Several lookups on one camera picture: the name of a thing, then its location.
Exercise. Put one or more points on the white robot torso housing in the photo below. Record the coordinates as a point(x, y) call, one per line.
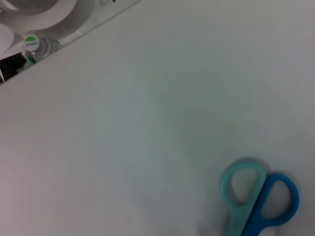
point(49, 17)

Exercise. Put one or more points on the clear green-label water bottle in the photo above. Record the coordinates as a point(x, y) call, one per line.
point(39, 49)

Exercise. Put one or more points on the blue plastic scissors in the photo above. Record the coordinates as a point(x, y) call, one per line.
point(248, 216)

